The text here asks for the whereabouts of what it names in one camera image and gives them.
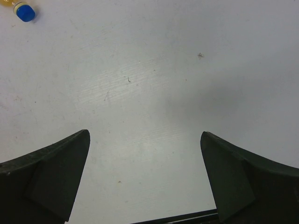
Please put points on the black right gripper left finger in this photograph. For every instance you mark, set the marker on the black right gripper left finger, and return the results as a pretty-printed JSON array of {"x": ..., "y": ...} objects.
[{"x": 41, "y": 187}]

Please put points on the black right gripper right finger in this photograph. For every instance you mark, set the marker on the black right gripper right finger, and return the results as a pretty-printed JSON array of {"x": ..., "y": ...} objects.
[{"x": 248, "y": 188}]

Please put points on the yellow bottle with blue cap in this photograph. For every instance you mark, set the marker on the yellow bottle with blue cap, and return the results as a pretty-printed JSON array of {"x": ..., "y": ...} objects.
[{"x": 20, "y": 8}]

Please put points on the black mounting rail plate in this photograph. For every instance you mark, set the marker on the black mounting rail plate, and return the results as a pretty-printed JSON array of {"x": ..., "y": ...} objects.
[{"x": 203, "y": 217}]

